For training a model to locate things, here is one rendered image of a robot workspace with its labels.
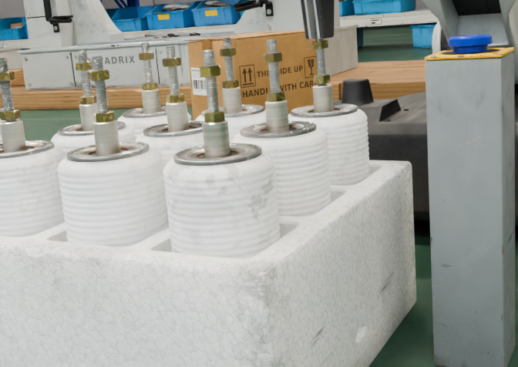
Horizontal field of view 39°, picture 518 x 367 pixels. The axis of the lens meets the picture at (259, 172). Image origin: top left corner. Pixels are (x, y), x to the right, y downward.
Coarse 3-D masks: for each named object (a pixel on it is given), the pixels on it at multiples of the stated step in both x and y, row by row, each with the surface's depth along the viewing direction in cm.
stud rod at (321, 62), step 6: (318, 54) 82; (324, 54) 82; (318, 60) 82; (324, 60) 82; (318, 66) 82; (324, 66) 82; (318, 72) 82; (324, 72) 82; (318, 84) 83; (324, 84) 82
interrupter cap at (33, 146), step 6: (0, 144) 77; (30, 144) 76; (36, 144) 76; (42, 144) 75; (48, 144) 75; (0, 150) 75; (24, 150) 72; (30, 150) 71; (36, 150) 72; (42, 150) 72; (0, 156) 70; (6, 156) 70; (12, 156) 71; (18, 156) 71
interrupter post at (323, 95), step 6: (318, 90) 82; (324, 90) 82; (330, 90) 82; (318, 96) 82; (324, 96) 82; (330, 96) 82; (318, 102) 82; (324, 102) 82; (330, 102) 82; (318, 108) 82; (324, 108) 82; (330, 108) 82
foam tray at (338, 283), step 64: (384, 192) 79; (0, 256) 67; (64, 256) 64; (128, 256) 61; (192, 256) 60; (256, 256) 59; (320, 256) 64; (384, 256) 80; (0, 320) 69; (64, 320) 65; (128, 320) 62; (192, 320) 59; (256, 320) 56; (320, 320) 64; (384, 320) 80
